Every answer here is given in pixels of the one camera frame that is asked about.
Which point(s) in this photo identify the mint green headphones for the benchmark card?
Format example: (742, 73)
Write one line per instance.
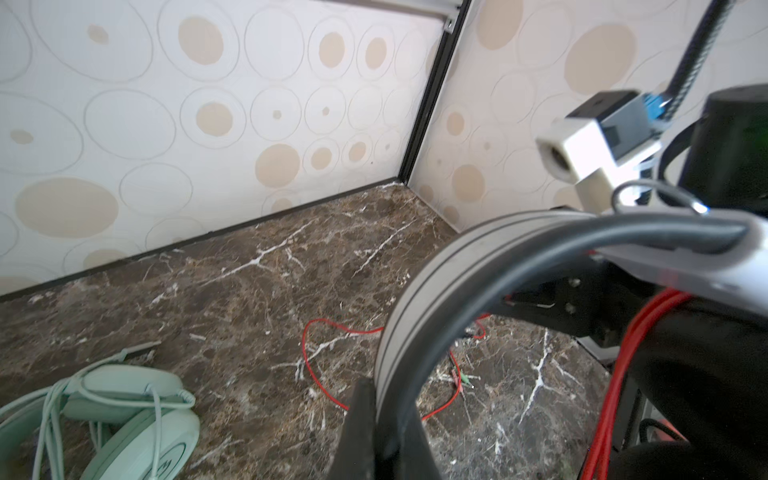
(141, 421)

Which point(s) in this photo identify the black vertical frame post right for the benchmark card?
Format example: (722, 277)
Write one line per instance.
(438, 73)

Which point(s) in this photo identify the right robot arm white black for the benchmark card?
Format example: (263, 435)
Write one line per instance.
(719, 161)

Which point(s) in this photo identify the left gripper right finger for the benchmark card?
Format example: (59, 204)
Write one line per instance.
(415, 460)

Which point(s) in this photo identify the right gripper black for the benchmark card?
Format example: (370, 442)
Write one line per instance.
(596, 300)

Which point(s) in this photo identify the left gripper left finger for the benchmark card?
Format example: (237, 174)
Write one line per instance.
(354, 458)

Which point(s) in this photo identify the white black red headphones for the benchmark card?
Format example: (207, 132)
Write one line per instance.
(684, 288)

